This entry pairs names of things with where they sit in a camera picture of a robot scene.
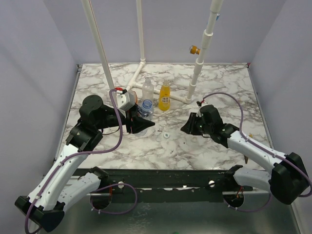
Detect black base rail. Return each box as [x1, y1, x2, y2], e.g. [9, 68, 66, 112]
[48, 166, 269, 203]

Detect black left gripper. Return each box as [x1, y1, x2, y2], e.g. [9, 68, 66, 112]
[96, 102, 156, 134]

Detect yellow pomelo drink bottle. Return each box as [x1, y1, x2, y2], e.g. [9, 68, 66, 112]
[158, 80, 171, 111]

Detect orange knob on pipe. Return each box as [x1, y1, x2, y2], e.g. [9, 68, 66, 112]
[189, 45, 200, 55]

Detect clear plastic bottle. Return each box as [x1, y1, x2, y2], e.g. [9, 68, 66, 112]
[141, 78, 154, 102]

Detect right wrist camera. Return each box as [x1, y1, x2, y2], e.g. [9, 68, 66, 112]
[196, 99, 207, 117]

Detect white PVC pipe frame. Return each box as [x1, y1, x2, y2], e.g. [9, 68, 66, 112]
[80, 0, 224, 104]

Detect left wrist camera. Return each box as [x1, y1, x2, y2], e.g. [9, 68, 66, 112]
[116, 87, 136, 111]

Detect small blue-label water bottle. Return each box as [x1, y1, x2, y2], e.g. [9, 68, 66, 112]
[134, 99, 155, 136]

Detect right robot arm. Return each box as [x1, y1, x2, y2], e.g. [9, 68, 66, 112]
[181, 105, 310, 205]

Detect orange label squat bottle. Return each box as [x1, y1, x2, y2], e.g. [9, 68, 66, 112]
[128, 90, 138, 103]

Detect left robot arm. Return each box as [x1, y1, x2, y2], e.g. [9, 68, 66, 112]
[15, 93, 155, 234]

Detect yellow handled pliers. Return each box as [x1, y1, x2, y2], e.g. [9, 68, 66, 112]
[244, 134, 253, 164]

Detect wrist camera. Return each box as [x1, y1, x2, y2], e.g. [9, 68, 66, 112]
[116, 87, 136, 111]
[196, 99, 207, 117]

